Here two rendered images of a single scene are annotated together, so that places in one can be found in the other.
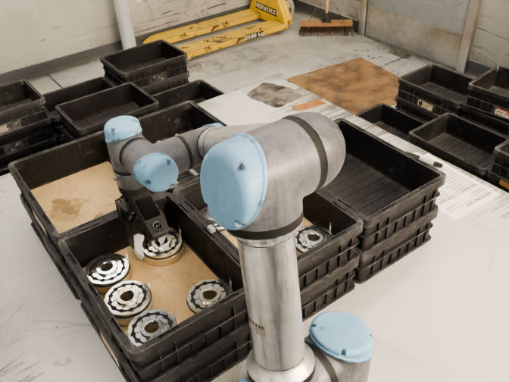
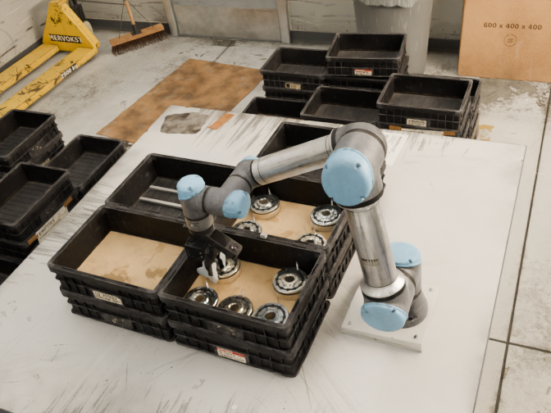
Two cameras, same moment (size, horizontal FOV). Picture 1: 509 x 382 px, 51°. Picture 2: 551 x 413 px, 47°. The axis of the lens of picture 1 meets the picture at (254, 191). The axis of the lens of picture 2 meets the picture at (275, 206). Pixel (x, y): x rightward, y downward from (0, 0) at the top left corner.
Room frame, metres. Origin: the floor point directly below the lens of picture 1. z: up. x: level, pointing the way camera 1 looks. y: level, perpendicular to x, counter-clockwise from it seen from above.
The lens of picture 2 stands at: (-0.36, 0.66, 2.19)
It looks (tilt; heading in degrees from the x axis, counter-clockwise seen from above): 40 degrees down; 335
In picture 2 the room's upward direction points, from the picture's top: 10 degrees counter-clockwise
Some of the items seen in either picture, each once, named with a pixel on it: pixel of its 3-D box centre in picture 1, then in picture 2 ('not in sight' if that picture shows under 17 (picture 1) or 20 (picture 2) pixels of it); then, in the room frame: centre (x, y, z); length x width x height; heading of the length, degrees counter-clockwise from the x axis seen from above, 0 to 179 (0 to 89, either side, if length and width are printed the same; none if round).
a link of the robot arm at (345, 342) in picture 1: (337, 353); (399, 269); (0.60, -0.14, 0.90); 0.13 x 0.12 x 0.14; 127
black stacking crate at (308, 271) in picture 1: (263, 225); (286, 220); (1.01, -0.02, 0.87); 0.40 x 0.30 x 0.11; 35
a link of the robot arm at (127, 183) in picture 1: (130, 175); (198, 219); (0.96, 0.27, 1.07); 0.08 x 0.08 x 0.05
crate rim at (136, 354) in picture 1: (154, 263); (243, 274); (0.84, 0.23, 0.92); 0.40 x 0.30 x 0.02; 35
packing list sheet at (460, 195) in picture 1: (438, 182); (362, 143); (1.37, -0.60, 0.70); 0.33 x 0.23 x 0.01; 36
